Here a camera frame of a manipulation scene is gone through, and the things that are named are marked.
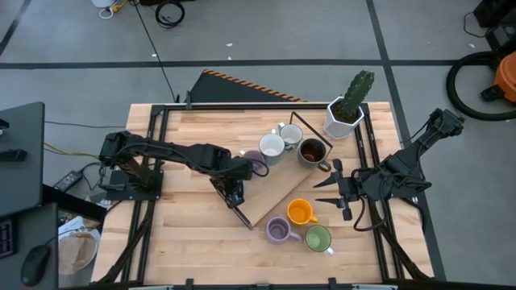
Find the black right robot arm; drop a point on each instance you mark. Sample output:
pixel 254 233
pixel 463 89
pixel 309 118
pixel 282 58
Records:
pixel 403 169

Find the black power adapter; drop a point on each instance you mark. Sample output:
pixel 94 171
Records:
pixel 67 181

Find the green mug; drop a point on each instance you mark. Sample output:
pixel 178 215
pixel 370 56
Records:
pixel 317 238

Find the plain white mug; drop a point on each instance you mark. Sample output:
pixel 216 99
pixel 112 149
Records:
pixel 271 148

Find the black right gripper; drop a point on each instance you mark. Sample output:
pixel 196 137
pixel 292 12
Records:
pixel 351 190

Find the black equipment case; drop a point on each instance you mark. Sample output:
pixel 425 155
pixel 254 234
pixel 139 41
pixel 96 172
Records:
pixel 498 22

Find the green cactus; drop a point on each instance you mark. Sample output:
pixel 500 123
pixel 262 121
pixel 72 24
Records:
pixel 356 92

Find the black board with orange stripes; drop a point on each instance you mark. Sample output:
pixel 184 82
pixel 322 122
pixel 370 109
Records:
pixel 225 90

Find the orange mug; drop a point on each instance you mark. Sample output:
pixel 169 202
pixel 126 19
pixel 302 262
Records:
pixel 299 211

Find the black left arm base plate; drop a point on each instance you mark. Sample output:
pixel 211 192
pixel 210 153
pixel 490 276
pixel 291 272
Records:
pixel 129 189

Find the black computer mouse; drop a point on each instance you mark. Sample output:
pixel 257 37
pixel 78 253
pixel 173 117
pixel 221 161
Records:
pixel 35 266

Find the black metal table frame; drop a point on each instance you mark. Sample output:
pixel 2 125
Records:
pixel 157 121

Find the orange vacuum cleaner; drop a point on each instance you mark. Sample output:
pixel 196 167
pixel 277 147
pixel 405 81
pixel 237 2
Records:
pixel 507 78

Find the dark blue speckled mug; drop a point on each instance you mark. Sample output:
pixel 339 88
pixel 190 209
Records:
pixel 312 153

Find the black remote on desk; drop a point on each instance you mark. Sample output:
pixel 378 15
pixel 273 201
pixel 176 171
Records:
pixel 12 155

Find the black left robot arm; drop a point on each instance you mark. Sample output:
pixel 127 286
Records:
pixel 181 155

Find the purple mug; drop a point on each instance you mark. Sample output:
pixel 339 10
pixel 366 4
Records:
pixel 277 230

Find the white round device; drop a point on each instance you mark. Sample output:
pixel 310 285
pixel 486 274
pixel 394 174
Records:
pixel 104 4

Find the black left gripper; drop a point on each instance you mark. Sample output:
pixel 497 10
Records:
pixel 233 187

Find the white patterned mug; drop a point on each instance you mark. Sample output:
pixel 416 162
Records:
pixel 291 136

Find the black desk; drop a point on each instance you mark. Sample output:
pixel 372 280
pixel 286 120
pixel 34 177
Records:
pixel 20 161

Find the white hexagonal plant pot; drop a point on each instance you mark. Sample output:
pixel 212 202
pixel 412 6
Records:
pixel 334 127

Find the pale lavender mug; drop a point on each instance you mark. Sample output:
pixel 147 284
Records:
pixel 258 158

